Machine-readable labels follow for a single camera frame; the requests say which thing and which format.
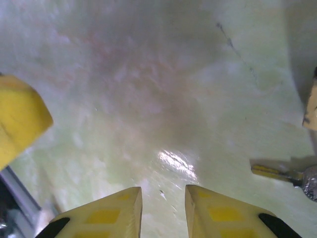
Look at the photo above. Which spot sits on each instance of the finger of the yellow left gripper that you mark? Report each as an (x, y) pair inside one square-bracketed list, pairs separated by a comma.
[(19, 116)]

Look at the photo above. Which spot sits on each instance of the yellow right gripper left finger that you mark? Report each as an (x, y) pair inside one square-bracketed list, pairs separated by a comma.
[(109, 218)]

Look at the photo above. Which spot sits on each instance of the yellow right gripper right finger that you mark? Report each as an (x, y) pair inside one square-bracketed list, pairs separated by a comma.
[(223, 215)]

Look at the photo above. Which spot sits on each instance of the small brass key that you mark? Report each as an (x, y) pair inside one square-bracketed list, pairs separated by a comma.
[(275, 172)]

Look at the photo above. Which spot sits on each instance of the brass padlock with steel shackle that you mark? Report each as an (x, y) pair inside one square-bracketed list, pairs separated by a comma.
[(310, 104)]

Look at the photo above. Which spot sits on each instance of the metal rail strip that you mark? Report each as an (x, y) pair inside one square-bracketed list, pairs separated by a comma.
[(19, 191)]

